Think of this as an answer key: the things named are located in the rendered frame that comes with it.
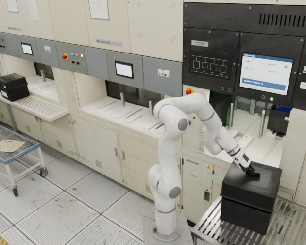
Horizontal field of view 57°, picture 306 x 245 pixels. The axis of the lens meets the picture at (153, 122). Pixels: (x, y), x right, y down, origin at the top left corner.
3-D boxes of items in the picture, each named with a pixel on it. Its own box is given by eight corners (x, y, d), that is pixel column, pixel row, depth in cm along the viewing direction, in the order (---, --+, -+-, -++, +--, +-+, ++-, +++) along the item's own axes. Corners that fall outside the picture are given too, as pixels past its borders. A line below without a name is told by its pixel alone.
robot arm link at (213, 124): (192, 131, 145) (216, 160, 164) (216, 111, 144) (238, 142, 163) (184, 122, 152) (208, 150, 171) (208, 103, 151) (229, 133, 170)
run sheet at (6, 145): (-11, 150, 314) (-11, 148, 313) (4, 139, 334) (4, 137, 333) (12, 153, 306) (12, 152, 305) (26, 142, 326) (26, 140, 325)
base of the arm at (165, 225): (152, 243, 162) (150, 220, 153) (148, 218, 178) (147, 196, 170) (184, 239, 163) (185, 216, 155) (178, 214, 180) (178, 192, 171)
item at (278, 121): (263, 132, 238) (269, 97, 223) (271, 122, 252) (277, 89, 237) (295, 140, 225) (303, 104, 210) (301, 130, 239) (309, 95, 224)
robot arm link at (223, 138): (226, 154, 161) (239, 144, 160) (211, 136, 161) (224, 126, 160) (223, 151, 169) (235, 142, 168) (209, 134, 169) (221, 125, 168)
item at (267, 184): (219, 196, 166) (220, 178, 160) (232, 168, 188) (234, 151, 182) (272, 213, 153) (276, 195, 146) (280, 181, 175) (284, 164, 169)
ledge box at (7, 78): (-1, 97, 359) (-7, 78, 347) (20, 90, 378) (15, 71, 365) (10, 103, 341) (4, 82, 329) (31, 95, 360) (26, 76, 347)
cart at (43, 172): (-27, 169, 361) (-41, 137, 338) (11, 150, 397) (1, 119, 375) (16, 198, 309) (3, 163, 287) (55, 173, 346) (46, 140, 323)
